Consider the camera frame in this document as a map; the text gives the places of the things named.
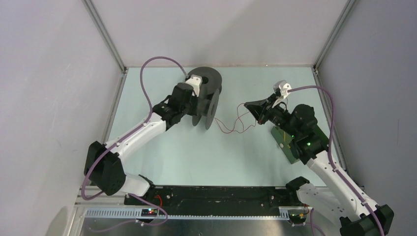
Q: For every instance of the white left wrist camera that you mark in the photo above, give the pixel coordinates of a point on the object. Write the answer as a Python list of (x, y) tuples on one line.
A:
[(195, 81)]

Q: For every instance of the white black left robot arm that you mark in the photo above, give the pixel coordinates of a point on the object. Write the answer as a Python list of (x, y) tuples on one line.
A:
[(104, 165)]

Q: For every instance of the left aluminium frame post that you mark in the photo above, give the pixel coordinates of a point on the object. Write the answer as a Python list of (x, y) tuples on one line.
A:
[(99, 24)]

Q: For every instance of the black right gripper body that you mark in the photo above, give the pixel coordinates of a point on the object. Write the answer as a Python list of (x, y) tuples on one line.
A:
[(277, 115)]

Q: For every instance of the white slotted cable duct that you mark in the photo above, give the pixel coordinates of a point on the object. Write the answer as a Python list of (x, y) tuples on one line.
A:
[(144, 213)]

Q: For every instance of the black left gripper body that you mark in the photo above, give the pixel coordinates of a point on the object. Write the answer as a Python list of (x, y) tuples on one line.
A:
[(191, 108)]

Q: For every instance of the green tray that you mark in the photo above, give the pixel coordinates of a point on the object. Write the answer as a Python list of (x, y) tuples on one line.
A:
[(301, 149)]

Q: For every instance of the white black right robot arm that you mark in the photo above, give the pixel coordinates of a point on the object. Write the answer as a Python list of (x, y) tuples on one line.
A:
[(350, 208)]

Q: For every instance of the aluminium frame post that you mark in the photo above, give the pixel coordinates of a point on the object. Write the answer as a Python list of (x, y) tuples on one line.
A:
[(99, 24), (337, 28)]

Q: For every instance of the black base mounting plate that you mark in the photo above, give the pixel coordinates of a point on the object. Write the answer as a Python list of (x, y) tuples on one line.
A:
[(265, 200)]

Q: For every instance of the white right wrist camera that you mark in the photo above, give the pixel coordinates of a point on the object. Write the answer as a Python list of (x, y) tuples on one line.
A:
[(281, 89)]

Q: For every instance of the right aluminium frame post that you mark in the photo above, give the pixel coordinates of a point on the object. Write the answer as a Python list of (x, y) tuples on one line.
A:
[(337, 28)]

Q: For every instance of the dark grey spool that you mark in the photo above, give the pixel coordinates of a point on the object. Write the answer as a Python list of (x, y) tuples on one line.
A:
[(212, 79), (213, 103)]

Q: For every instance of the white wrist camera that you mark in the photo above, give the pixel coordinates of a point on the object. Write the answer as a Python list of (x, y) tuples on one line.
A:
[(195, 81), (281, 89)]

